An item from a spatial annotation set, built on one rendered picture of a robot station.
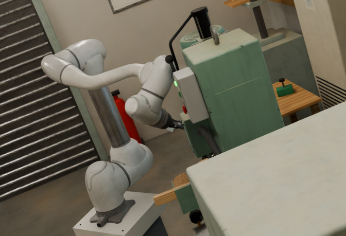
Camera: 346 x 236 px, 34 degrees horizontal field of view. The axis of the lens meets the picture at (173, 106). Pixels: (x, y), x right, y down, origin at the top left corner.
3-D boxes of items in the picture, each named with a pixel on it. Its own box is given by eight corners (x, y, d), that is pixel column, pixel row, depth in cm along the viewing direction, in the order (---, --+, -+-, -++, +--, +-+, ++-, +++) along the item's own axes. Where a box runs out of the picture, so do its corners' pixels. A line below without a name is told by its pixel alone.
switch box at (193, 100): (204, 108, 193) (189, 66, 187) (210, 117, 183) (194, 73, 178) (187, 115, 192) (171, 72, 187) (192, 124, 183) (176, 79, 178)
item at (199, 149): (212, 141, 208) (200, 105, 203) (218, 150, 199) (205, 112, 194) (191, 149, 207) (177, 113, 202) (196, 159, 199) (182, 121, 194)
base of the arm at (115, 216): (85, 228, 277) (81, 218, 275) (106, 201, 295) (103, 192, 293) (115, 229, 268) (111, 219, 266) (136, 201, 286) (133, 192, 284)
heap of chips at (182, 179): (191, 173, 246) (189, 165, 245) (198, 186, 233) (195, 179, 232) (172, 180, 246) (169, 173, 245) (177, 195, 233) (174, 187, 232)
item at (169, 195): (278, 156, 234) (275, 147, 233) (280, 158, 232) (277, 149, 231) (155, 204, 232) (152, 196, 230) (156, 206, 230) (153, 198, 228)
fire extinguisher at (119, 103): (143, 141, 544) (121, 85, 524) (146, 148, 526) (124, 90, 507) (126, 148, 542) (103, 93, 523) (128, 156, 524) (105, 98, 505)
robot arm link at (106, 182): (87, 208, 282) (72, 171, 274) (114, 188, 293) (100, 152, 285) (107, 215, 270) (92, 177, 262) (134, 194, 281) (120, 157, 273)
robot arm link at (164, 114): (158, 127, 232) (166, 130, 236) (164, 105, 233) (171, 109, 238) (141, 124, 237) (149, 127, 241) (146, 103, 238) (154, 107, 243)
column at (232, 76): (294, 199, 219) (241, 26, 196) (317, 227, 198) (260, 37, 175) (241, 220, 218) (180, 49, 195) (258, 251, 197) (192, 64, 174)
